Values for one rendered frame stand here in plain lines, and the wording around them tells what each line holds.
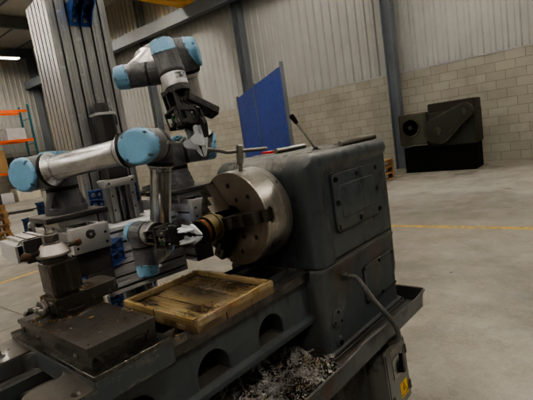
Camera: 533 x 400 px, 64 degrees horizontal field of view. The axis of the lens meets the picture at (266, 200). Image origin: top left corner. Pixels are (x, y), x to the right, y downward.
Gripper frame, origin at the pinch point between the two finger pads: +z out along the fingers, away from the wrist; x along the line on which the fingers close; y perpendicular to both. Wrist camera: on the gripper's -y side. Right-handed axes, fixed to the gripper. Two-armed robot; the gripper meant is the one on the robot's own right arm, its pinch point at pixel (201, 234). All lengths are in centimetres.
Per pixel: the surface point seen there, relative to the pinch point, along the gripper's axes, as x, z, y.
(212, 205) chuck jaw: 6.6, -5.2, -10.5
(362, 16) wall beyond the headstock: 297, -459, -1006
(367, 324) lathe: -51, 18, -58
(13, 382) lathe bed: -21, -10, 53
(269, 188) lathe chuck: 9.5, 9.7, -22.2
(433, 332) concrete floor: -107, -1, -165
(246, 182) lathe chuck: 12.7, 5.7, -16.5
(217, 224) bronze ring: 1.6, 0.9, -6.2
